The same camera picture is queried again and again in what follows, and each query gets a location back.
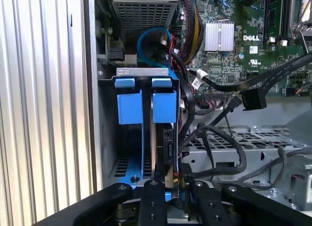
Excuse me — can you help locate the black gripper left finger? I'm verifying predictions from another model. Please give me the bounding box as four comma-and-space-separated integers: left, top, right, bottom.
36, 162, 169, 226

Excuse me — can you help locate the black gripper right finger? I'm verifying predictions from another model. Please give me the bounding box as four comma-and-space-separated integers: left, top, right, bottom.
181, 164, 312, 226

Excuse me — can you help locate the hard disk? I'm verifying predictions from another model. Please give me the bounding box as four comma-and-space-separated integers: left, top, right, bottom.
142, 77, 182, 203

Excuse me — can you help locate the empty blue disk carrier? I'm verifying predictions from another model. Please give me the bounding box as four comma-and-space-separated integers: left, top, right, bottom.
114, 77, 144, 190

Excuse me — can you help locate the metal disk bay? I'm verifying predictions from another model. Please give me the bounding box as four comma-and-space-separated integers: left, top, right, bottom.
97, 67, 182, 188

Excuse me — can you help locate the perforated metal drive cage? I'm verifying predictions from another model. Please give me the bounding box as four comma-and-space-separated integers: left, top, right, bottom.
180, 125, 312, 212

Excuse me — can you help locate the green motherboard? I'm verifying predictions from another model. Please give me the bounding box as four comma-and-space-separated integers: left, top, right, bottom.
170, 0, 312, 110

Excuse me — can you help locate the black PC case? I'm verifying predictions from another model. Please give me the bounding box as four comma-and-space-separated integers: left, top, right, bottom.
81, 0, 312, 226

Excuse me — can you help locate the silver finned heatsink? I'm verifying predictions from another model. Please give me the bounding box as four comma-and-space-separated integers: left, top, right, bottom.
204, 20, 235, 52

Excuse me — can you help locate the metal socket cover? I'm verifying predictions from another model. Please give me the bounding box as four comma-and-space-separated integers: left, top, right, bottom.
291, 0, 312, 54

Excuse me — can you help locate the thick black cable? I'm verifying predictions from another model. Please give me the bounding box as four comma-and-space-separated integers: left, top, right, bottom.
180, 122, 248, 177
234, 147, 312, 190

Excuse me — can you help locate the thin black cable with plug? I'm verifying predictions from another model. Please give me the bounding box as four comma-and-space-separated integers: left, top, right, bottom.
195, 96, 242, 129

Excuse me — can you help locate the flat black wire with plug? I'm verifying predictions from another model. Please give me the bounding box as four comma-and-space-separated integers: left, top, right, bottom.
240, 62, 312, 112

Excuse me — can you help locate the black cable with white tag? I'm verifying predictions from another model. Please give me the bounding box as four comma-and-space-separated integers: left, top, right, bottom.
189, 54, 312, 93

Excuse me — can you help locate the blue data cable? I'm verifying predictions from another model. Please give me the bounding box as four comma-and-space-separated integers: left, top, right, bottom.
136, 27, 177, 77

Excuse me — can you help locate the braided cable bundle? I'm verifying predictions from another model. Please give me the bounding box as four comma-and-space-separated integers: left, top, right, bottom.
182, 0, 203, 65

